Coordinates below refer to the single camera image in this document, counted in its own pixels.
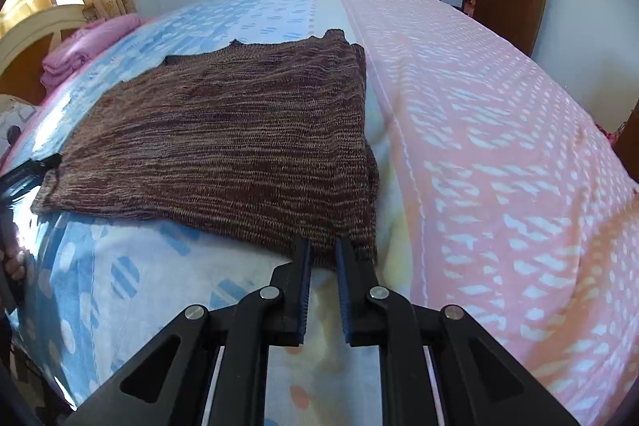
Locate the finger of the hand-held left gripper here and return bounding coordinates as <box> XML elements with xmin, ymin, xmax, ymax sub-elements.
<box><xmin>27</xmin><ymin>155</ymin><xmax>63</xmax><ymax>173</ymax></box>

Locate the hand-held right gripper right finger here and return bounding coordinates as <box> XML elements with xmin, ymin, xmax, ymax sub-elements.
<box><xmin>334</xmin><ymin>236</ymin><xmax>582</xmax><ymax>426</ymax></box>

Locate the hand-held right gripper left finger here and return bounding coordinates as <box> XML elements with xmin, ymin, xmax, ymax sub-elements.
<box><xmin>62</xmin><ymin>236</ymin><xmax>314</xmax><ymax>426</ymax></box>

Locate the brown knitted sweater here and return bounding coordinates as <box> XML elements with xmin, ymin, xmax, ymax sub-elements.
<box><xmin>31</xmin><ymin>28</ymin><xmax>380</xmax><ymax>271</ymax></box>

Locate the person's left hand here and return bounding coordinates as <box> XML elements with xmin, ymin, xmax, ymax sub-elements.
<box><xmin>1</xmin><ymin>250</ymin><xmax>29</xmax><ymax>288</ymax></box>

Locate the grey patterned pillow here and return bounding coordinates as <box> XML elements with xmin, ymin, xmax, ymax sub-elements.
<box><xmin>0</xmin><ymin>94</ymin><xmax>39</xmax><ymax>163</ymax></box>

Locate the cream wooden headboard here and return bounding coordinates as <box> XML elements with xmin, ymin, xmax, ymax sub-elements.
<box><xmin>0</xmin><ymin>4</ymin><xmax>91</xmax><ymax>100</ymax></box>

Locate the folded pink blanket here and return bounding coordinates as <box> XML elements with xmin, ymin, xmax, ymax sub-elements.
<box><xmin>41</xmin><ymin>14</ymin><xmax>144</xmax><ymax>90</ymax></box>

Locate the patterned blue pink bed sheet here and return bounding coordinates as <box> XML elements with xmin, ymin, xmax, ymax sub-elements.
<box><xmin>0</xmin><ymin>0</ymin><xmax>639</xmax><ymax>426</ymax></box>

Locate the red cloth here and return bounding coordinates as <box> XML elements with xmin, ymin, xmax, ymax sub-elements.
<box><xmin>599</xmin><ymin>124</ymin><xmax>628</xmax><ymax>143</ymax></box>

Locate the brown wooden cabinet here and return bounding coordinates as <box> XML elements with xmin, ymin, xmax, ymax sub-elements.
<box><xmin>614</xmin><ymin>99</ymin><xmax>639</xmax><ymax>188</ymax></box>

